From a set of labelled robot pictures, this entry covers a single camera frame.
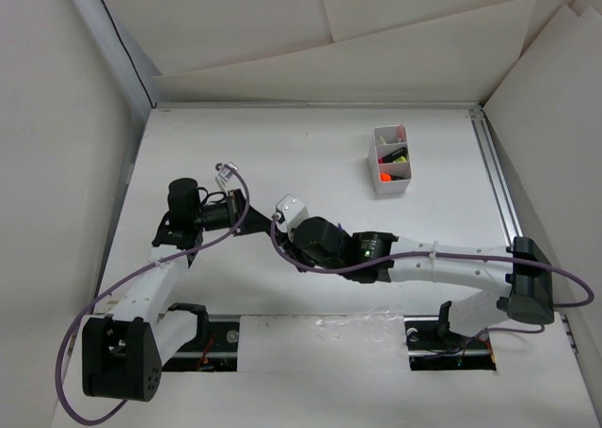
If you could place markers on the yellow cap black highlighter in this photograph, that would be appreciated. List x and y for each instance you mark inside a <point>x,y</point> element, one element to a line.
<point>401,159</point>

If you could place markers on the orange tip black highlighter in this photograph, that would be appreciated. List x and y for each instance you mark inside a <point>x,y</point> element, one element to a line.
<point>385,177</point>

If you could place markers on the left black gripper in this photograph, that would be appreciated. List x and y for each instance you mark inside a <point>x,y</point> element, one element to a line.
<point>254,221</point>

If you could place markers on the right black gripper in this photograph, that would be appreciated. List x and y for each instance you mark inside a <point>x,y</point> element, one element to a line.
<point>293,250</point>

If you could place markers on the pink clear pen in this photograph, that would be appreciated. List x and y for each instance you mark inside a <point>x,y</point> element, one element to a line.
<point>401,134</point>

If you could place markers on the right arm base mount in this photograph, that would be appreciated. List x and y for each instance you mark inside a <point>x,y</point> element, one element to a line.
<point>432,347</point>

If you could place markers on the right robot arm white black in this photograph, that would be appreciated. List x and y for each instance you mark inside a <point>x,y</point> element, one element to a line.
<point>509,283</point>

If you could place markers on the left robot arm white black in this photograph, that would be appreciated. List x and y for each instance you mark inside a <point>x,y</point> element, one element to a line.
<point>124,352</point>

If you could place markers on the white compartment pen holder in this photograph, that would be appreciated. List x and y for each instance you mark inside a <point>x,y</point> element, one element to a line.
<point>376,151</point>

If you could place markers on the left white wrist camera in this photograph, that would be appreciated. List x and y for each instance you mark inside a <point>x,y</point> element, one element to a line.
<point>223,174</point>

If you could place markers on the pink cap black highlighter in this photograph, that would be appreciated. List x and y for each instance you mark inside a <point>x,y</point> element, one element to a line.
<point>391,157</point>

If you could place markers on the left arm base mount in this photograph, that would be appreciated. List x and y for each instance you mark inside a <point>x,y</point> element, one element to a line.
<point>214,349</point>

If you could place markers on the aluminium rail right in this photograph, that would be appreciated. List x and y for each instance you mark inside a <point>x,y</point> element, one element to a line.
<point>508,217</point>

